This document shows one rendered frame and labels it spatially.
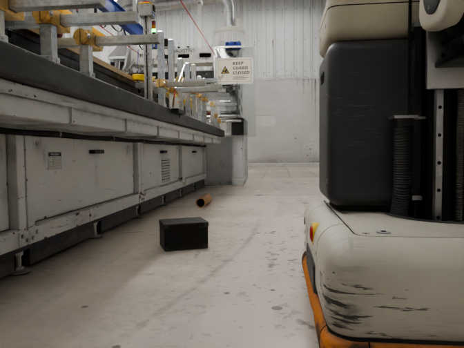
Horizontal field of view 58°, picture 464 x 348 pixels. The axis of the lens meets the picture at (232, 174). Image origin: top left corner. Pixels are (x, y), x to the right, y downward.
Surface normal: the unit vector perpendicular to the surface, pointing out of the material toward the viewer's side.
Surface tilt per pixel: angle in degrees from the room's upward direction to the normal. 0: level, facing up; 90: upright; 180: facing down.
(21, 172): 90
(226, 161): 90
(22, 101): 90
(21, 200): 90
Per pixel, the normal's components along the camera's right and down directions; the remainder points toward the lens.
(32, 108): 0.99, 0.00
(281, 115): -0.11, 0.05
